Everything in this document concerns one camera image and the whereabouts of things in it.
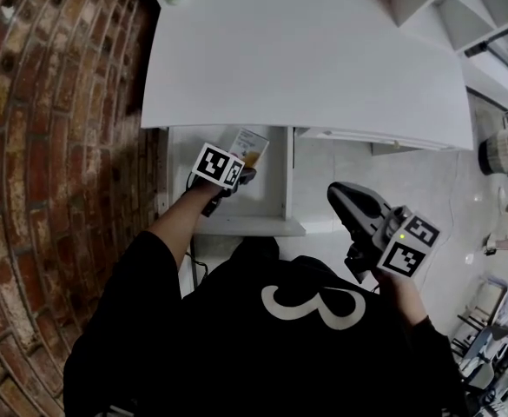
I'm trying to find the white and blue bandage box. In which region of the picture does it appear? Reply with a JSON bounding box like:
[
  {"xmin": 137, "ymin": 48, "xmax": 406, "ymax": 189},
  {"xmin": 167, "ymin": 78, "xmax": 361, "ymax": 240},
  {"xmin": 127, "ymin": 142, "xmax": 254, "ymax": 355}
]
[{"xmin": 228, "ymin": 128, "xmax": 271, "ymax": 169}]

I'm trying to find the person's right forearm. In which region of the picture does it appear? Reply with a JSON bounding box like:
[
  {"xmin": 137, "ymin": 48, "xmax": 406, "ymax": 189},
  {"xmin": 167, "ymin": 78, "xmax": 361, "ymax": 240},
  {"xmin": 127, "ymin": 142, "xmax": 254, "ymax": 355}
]
[{"xmin": 372, "ymin": 268, "xmax": 433, "ymax": 334}]

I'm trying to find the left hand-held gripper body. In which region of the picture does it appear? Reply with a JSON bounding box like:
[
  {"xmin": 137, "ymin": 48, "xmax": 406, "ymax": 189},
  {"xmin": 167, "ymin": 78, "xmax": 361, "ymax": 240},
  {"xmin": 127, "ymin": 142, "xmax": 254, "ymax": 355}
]
[{"xmin": 186, "ymin": 142, "xmax": 260, "ymax": 219}]

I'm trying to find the white hutch shelf unit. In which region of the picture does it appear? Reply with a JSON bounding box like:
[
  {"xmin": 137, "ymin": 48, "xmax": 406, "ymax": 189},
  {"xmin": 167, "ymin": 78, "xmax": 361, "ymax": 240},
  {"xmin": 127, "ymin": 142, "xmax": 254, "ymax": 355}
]
[{"xmin": 357, "ymin": 0, "xmax": 508, "ymax": 58}]

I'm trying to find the person's left forearm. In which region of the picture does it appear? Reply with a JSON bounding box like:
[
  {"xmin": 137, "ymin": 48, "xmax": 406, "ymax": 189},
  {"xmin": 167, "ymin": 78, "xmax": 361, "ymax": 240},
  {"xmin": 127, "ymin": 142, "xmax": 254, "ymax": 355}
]
[{"xmin": 146, "ymin": 183, "xmax": 221, "ymax": 274}]

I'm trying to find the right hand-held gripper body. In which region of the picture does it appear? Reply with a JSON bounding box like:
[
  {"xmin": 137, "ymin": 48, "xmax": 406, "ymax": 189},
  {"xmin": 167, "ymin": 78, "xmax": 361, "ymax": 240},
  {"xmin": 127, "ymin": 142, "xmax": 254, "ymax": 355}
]
[{"xmin": 343, "ymin": 205, "xmax": 442, "ymax": 284}]

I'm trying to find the white drawer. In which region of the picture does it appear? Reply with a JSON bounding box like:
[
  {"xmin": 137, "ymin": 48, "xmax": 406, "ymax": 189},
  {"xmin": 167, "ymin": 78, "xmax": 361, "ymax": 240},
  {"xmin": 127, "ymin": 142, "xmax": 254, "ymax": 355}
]
[{"xmin": 157, "ymin": 123, "xmax": 307, "ymax": 238}]

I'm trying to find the white desk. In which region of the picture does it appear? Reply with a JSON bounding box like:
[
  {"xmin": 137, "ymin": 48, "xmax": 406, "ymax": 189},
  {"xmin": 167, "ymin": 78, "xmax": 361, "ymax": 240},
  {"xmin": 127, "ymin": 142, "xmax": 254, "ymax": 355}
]
[{"xmin": 140, "ymin": 0, "xmax": 475, "ymax": 152}]

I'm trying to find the woven wicker basket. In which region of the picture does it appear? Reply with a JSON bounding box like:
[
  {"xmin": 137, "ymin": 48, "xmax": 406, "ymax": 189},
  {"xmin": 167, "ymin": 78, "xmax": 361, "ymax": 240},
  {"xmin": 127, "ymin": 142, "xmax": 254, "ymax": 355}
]
[{"xmin": 478, "ymin": 128, "xmax": 508, "ymax": 182}]

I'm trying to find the black cable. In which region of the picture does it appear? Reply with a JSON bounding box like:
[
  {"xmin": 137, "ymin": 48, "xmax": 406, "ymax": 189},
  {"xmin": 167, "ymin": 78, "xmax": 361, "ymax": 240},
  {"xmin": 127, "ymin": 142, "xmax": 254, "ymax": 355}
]
[{"xmin": 185, "ymin": 248, "xmax": 210, "ymax": 288}]

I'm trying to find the person's black printed shirt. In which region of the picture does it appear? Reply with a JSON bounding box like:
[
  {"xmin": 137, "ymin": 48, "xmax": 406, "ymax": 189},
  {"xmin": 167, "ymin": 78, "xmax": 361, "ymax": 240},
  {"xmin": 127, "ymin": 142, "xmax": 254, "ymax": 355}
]
[{"xmin": 62, "ymin": 231, "xmax": 470, "ymax": 417}]

